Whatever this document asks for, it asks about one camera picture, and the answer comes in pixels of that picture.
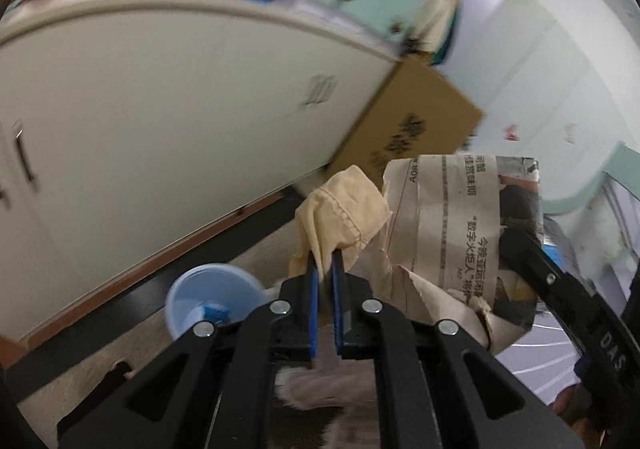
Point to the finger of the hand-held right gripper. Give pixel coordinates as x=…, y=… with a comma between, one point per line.
x=540, y=269

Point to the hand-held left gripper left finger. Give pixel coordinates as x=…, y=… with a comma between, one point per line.
x=313, y=309

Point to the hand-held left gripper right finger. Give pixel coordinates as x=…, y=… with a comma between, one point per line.
x=337, y=309

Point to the beige cloth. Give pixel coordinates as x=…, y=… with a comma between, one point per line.
x=340, y=204

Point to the newspaper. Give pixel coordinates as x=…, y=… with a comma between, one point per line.
x=440, y=229

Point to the person's right hand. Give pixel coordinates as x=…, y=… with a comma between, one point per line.
x=567, y=401

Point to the pale pink fluffy cloth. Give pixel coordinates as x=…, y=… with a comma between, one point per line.
x=325, y=386

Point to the white printed bed panel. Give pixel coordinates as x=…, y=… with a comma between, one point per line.
x=622, y=229

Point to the small blue wrapper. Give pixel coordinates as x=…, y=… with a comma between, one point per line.
x=215, y=314

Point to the pale butterfly sticker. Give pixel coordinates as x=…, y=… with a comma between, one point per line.
x=567, y=132

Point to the pink butterfly sticker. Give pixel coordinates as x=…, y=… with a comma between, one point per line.
x=510, y=131

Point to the brown cardboard box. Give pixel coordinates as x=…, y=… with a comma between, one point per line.
x=415, y=114

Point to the white wardrobe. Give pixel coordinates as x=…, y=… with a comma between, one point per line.
x=525, y=54

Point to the beige cabinet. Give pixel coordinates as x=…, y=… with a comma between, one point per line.
x=175, y=129

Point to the teal hanging garment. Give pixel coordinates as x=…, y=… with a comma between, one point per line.
x=447, y=46

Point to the cream hanging garment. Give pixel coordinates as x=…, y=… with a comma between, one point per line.
x=440, y=9

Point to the brown pine cone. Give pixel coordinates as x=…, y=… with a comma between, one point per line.
x=397, y=27

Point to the mint bed frame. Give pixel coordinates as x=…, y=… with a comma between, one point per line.
x=590, y=189

